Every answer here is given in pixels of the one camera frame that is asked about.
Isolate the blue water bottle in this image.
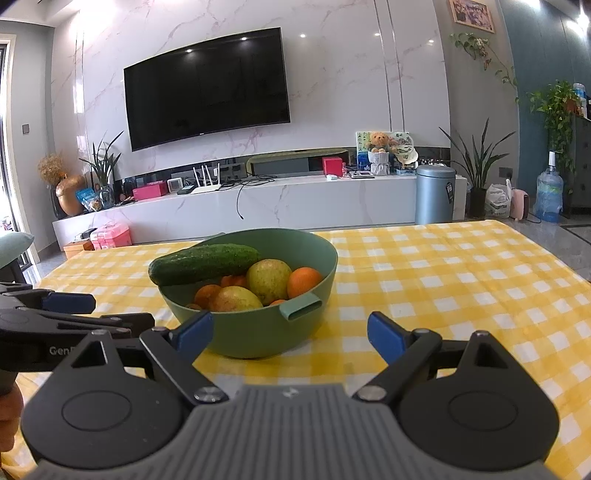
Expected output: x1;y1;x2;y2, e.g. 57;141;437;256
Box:
534;151;564;223

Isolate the pink storage box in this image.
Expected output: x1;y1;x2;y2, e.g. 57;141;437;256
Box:
90;222;132;250

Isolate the blue-grey trash bin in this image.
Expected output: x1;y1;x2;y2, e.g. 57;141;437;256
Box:
415;165;456;225

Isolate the white wifi router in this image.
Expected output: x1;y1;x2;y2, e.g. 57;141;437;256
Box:
191;164;221;195

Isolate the person left hand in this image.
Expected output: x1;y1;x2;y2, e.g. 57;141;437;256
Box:
0;384;23;453

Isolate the white plastic bag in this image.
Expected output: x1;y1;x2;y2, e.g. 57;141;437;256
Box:
485;179;513;219

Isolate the hanging green vine plant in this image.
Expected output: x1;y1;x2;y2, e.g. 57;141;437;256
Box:
528;80;580;174

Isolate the pink appliance on floor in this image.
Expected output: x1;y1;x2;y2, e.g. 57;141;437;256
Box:
510;188;530;221

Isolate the orange tangerine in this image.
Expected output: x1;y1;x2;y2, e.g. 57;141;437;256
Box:
193;284;221;310
221;275;249;289

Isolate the black cable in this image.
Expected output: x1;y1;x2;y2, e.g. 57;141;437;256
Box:
234;174;278;221

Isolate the white marble TV cabinet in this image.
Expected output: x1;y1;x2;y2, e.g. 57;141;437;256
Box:
51;174;469;252

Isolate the magenta box on cabinet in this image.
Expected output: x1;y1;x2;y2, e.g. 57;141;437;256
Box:
132;181;168;201

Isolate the potted green plant right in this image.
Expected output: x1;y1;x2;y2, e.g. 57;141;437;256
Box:
439;119;516;220

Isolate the black flat television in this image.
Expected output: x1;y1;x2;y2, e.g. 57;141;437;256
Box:
123;27;290;151

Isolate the large orange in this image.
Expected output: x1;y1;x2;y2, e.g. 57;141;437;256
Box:
287;267;324;299

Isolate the red box on cabinet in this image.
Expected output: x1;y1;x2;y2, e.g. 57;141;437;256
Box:
322;156;344;177

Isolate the orange cardboard box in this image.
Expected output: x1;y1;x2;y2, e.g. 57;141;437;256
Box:
63;239;94;259

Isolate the potted plant left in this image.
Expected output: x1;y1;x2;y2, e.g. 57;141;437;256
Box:
80;131;123;209

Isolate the yellow-green pear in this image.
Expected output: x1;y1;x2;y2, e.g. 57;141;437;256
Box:
246;259;293;306
209;286;263;312

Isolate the green perforated colander bowl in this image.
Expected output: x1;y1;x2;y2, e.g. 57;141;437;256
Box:
156;228;339;359

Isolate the copper round vase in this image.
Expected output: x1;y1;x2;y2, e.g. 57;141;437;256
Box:
55;175;87;217

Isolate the teddy bear bouquet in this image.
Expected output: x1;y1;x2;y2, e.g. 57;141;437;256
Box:
367;131;392;176

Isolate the green cucumber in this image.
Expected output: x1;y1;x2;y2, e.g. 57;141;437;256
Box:
148;244;262;286

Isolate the green cushioned chair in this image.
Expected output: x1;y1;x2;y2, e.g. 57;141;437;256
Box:
0;231;34;283

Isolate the framed wall picture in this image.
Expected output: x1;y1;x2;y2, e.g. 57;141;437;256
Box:
449;0;495;33

